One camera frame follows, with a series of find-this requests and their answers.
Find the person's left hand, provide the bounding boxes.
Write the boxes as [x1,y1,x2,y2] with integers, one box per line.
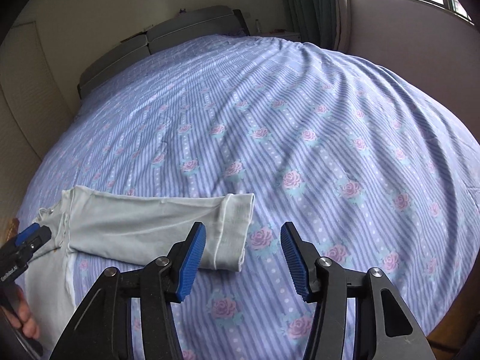
[1,285,41,341]

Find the grey right headboard cushion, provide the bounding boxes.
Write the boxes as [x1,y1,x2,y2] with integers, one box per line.
[146,5,250,55]

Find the grey left headboard cushion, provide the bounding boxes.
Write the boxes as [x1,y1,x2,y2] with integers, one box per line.
[77,34,151,99]

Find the grey headboard cushion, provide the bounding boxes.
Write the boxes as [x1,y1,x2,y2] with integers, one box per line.
[146,5,250,55]
[77,34,151,99]

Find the pale green long-sleeve shirt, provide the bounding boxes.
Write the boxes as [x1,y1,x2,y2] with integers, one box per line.
[24,185,255,350]

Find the blue floral striped bedsheet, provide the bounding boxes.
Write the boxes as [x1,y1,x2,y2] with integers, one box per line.
[19,36,479,359]

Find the white louvered wardrobe doors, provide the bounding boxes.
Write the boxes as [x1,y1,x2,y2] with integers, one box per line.
[1,22,73,231]

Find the green curtain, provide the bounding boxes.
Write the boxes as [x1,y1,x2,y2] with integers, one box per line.
[282,0,351,51]

